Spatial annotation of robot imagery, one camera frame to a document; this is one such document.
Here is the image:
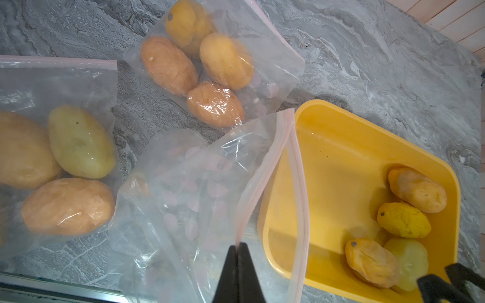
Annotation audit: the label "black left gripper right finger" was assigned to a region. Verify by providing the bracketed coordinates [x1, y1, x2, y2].
[237, 242, 266, 303]

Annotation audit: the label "yellow plastic tray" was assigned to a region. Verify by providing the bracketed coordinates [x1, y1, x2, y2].
[256, 99, 462, 303]

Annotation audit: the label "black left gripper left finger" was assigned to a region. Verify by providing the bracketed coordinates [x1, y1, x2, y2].
[212, 246, 239, 303]

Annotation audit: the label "clear zipper bag pink zip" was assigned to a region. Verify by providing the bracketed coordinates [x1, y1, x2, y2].
[1, 56, 121, 260]

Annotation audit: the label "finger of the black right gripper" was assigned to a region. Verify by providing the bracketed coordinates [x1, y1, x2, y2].
[445, 263, 485, 299]
[417, 275, 476, 302]

